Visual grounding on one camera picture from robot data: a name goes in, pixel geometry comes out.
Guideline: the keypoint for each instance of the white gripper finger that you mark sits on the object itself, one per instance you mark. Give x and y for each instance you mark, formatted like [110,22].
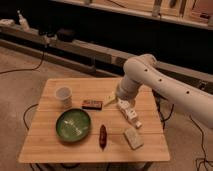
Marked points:
[137,124]

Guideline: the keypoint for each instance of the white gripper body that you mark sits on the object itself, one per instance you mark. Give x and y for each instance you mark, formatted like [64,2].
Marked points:
[128,112]

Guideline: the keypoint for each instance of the dark red pepper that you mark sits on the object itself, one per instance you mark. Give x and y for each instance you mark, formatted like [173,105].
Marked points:
[103,137]

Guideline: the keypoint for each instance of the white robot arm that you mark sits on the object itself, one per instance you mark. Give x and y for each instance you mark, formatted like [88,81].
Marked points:
[140,70]

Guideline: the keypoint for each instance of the white sponge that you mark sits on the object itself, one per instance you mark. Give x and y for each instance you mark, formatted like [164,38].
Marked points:
[133,138]

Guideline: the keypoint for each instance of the yellow-white small object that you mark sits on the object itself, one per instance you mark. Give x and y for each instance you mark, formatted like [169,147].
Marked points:
[109,99]

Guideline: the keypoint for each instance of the small dark box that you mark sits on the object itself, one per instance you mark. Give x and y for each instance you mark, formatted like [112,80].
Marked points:
[92,105]

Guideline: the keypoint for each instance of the wooden table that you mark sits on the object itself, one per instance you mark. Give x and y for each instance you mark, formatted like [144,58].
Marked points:
[42,145]

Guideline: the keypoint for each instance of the green plate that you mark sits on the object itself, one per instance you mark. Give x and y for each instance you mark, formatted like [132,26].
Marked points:
[73,125]

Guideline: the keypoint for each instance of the clear plastic cup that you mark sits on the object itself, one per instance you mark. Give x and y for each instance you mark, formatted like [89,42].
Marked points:
[64,96]

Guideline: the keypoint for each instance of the black device on ledge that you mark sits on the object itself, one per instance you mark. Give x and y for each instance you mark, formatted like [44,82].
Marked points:
[66,35]

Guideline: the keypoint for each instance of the white spray bottle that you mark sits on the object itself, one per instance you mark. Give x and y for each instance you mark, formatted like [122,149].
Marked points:
[23,22]

